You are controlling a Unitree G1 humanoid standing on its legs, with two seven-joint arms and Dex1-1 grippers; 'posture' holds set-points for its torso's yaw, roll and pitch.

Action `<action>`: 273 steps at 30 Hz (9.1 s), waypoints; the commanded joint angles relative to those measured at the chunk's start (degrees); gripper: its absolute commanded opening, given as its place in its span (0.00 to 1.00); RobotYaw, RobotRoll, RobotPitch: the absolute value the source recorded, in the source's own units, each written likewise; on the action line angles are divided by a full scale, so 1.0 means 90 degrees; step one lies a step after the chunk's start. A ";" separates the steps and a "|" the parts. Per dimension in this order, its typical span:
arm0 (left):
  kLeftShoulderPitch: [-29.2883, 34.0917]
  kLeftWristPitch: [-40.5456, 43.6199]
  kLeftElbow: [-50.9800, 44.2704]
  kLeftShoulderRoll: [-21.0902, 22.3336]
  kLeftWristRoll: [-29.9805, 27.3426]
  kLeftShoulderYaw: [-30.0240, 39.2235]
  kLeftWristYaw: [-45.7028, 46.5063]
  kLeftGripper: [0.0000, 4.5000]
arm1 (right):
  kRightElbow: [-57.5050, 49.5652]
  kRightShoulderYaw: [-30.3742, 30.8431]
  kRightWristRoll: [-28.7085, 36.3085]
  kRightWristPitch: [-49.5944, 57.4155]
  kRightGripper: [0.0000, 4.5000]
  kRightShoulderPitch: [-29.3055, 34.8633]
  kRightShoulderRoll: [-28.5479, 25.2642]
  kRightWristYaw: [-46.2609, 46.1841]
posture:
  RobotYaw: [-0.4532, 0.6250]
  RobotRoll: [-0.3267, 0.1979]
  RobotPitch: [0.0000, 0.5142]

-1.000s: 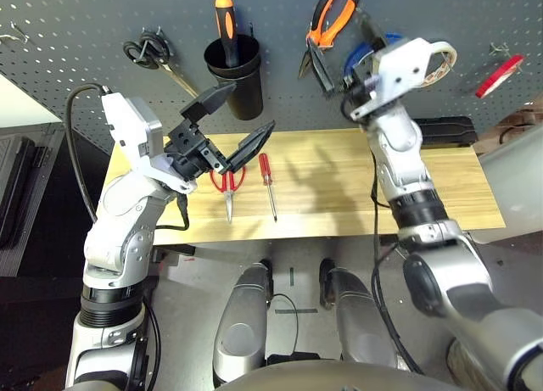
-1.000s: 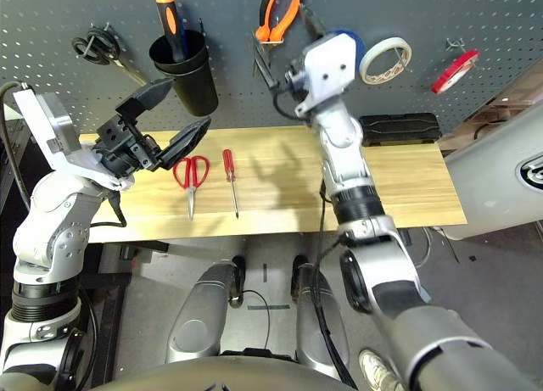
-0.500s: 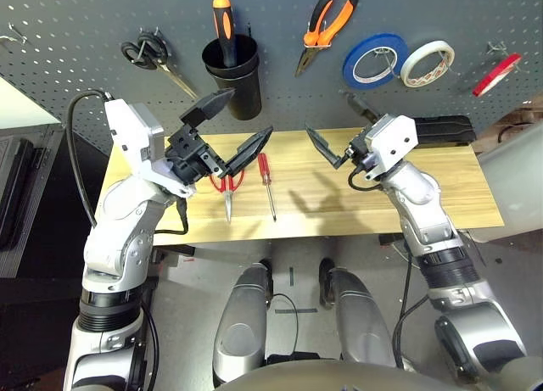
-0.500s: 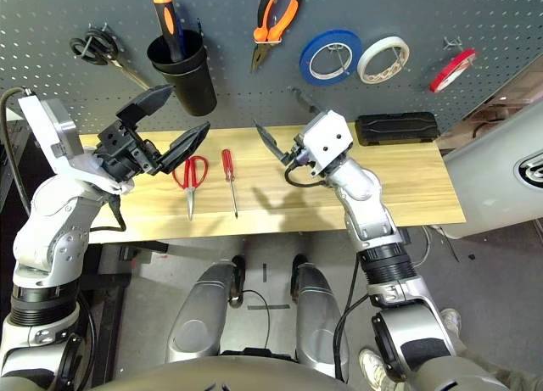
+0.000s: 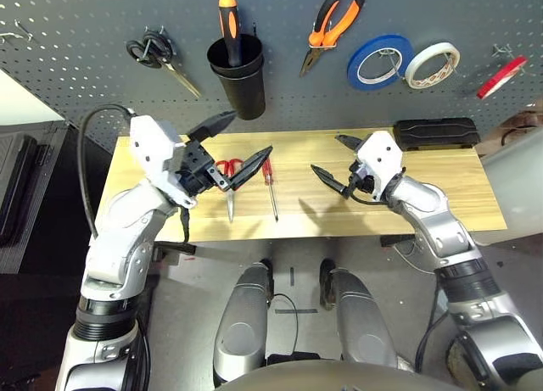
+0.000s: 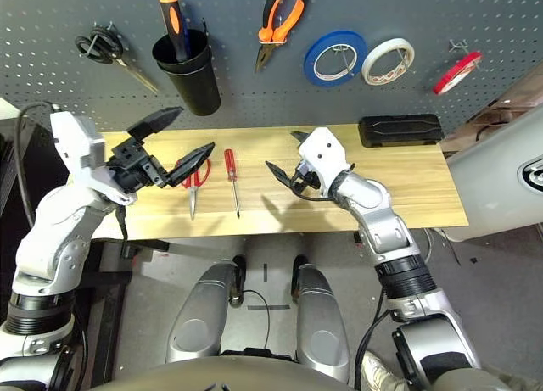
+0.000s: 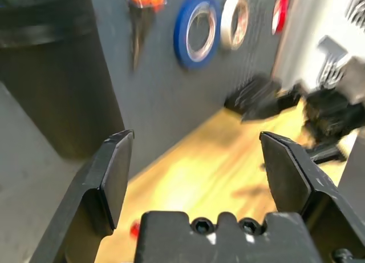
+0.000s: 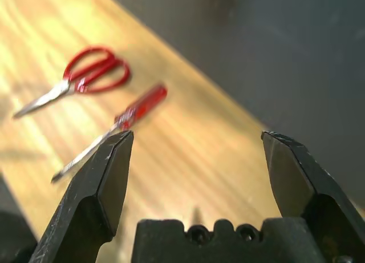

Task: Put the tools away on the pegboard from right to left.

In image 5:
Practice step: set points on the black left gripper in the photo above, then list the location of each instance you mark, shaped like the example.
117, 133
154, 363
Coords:
195, 166

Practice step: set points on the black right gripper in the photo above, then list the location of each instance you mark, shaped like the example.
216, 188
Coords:
362, 179

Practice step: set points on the orange and black pliers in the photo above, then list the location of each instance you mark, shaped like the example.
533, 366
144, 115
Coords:
322, 37

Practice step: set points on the red tape roll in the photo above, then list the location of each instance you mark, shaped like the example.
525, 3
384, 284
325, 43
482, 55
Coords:
500, 78

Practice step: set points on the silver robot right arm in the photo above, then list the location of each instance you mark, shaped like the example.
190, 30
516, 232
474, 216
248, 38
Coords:
432, 221

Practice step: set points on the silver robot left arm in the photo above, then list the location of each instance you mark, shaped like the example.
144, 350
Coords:
123, 238

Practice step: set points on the dark grey pegboard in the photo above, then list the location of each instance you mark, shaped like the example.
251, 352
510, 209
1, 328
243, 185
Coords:
297, 102

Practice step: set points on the black plastic tool cup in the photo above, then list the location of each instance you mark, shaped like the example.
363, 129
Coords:
246, 94

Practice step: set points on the black plastic tool case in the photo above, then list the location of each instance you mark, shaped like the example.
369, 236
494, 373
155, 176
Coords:
437, 132

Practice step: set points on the blue tape roll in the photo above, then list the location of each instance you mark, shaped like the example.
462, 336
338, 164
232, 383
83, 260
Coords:
360, 56

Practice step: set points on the black table foot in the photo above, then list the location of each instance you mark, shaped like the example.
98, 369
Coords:
174, 251

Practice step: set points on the orange and black screwdriver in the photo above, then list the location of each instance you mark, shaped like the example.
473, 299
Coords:
231, 26

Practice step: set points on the short dark floor tape strip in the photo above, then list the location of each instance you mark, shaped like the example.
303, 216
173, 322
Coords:
292, 276

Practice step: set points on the white tape roll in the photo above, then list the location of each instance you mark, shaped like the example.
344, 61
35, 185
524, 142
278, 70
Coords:
418, 62

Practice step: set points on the long dark floor tape strip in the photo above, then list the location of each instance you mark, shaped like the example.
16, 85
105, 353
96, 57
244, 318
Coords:
297, 311

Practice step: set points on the silver robot right leg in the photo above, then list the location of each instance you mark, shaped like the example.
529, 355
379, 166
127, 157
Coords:
360, 319

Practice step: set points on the silver robot leg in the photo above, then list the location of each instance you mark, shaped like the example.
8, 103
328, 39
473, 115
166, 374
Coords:
244, 314
360, 319

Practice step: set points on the silver robot left leg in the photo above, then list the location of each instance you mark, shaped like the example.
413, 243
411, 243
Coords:
244, 314

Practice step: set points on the white rounded appliance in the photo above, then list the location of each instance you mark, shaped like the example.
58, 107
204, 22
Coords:
522, 187

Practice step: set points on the brown cardboard box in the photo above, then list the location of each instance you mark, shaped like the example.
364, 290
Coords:
526, 126

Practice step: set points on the small metal peg hook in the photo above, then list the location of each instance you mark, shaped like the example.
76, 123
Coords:
502, 50

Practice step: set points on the grey robot torso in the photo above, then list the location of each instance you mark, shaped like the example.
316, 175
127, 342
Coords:
339, 376

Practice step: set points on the black ribbed flat case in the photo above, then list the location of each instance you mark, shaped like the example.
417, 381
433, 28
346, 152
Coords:
21, 187

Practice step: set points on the black cabinet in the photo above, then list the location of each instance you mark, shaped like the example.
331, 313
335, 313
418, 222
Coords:
42, 280

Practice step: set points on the metal double peg hook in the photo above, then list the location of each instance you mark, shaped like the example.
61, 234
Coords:
23, 30

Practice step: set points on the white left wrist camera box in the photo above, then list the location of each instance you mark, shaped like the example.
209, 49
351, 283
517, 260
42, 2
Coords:
152, 153

